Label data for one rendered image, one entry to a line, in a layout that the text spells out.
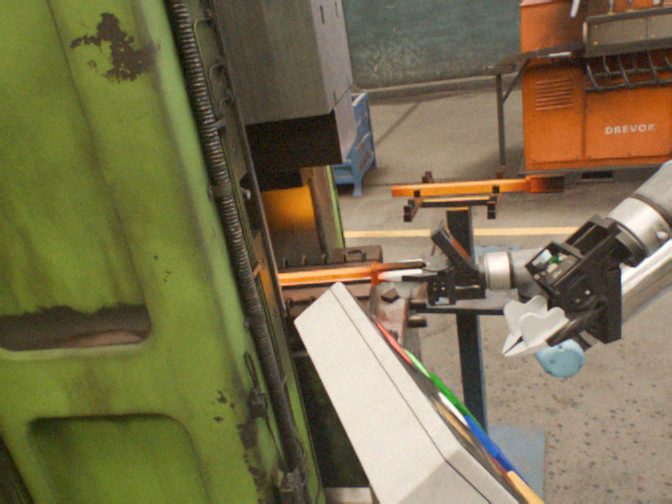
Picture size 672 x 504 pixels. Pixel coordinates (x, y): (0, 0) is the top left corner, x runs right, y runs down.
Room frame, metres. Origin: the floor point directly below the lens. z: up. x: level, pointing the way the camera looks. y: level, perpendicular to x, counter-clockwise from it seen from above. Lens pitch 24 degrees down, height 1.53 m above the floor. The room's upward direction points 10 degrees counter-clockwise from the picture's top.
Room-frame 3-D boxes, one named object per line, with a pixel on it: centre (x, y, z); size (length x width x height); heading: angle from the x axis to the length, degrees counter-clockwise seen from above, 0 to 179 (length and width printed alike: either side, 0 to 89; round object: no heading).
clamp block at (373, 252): (1.28, -0.05, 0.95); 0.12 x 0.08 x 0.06; 77
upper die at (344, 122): (1.14, 0.14, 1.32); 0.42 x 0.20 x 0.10; 77
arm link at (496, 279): (1.06, -0.31, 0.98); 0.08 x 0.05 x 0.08; 167
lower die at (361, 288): (1.14, 0.14, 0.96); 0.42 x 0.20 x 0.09; 77
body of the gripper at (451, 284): (1.08, -0.23, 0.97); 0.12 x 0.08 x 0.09; 77
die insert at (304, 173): (1.17, 0.17, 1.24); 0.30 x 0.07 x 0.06; 77
